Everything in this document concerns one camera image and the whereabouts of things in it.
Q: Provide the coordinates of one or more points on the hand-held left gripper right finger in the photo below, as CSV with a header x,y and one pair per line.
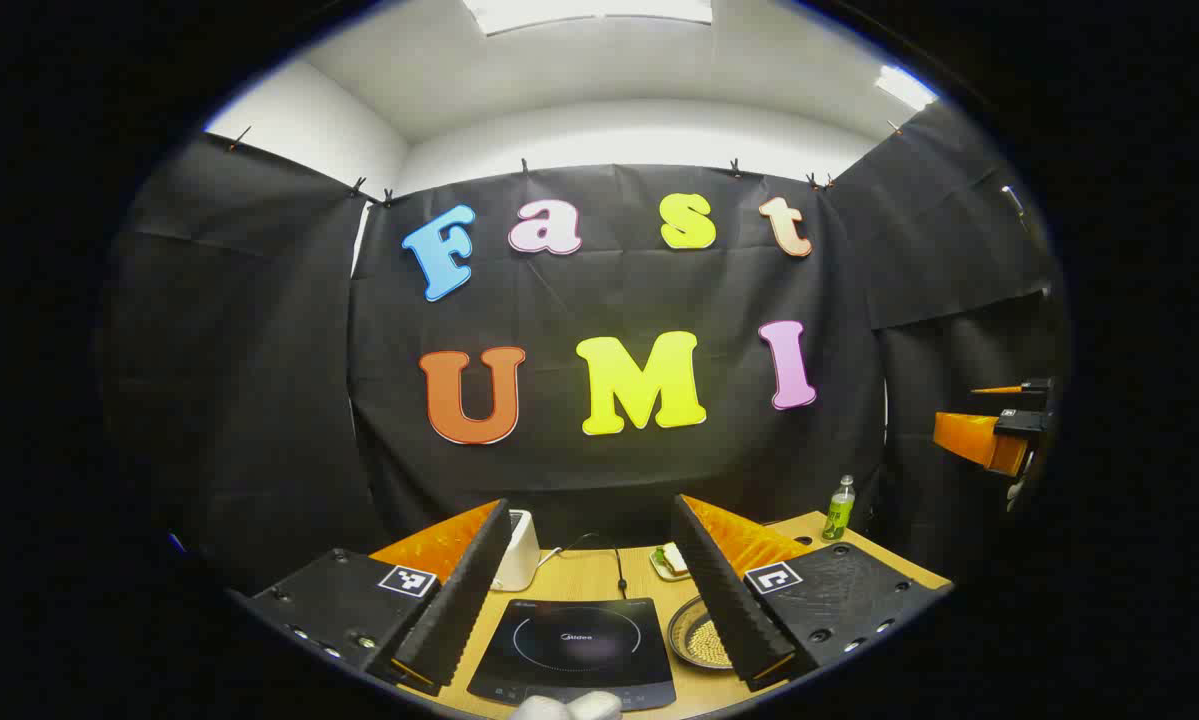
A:
x,y
724,600

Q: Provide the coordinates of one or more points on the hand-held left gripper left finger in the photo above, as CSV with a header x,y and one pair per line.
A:
x,y
459,600

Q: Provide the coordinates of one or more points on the ceiling light panel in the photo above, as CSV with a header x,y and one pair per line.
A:
x,y
904,88

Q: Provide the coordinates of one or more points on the white toaster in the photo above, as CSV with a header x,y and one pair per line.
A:
x,y
521,550

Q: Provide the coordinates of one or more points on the white rounded object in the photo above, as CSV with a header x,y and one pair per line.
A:
x,y
569,707

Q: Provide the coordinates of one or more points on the green drink bottle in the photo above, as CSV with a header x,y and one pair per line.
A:
x,y
839,515

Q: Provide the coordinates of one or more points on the pile of soybeans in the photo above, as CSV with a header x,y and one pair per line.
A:
x,y
711,648

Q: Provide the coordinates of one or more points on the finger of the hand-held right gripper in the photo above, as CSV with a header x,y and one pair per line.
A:
x,y
969,435
1037,387

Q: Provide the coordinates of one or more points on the black induction cooktop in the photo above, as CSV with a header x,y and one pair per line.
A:
x,y
579,645

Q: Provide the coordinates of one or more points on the pale green sandwich plate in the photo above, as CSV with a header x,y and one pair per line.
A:
x,y
659,568

